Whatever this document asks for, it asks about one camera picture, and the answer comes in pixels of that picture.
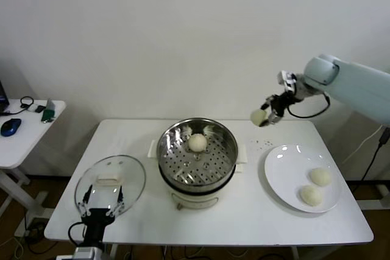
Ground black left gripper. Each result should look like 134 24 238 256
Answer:
77 184 125 243

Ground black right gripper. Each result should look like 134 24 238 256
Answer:
258 91 295 128

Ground white steamed baozi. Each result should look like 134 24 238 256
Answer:
187 133 208 153
250 108 269 127
298 184 323 206
310 167 332 187

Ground glass lid white handle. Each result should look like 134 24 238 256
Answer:
74 155 147 220

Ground white round plate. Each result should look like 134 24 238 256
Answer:
263 144 342 214

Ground white side table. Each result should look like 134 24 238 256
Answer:
0 99 67 233

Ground green circuit board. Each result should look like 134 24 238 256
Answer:
41 98 57 124

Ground blue computer mouse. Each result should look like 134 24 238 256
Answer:
0 118 23 137

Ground black laptop screen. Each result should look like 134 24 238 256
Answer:
0 80 10 113

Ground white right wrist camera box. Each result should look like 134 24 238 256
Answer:
276 70 298 93

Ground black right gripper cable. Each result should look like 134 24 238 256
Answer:
286 91 332 119

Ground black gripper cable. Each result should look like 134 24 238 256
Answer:
67 222 87 245
286 91 332 119

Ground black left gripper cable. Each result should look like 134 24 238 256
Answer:
67 222 87 245

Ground steel steamer basket white handles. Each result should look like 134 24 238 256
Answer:
147 116 248 191

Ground black floor cables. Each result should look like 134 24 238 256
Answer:
12 220 60 256

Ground white wall cable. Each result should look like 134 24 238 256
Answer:
341 122 386 165

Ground black cable with adapter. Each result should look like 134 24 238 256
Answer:
361 127 390 181

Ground black looped cable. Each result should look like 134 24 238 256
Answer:
0 96 35 117

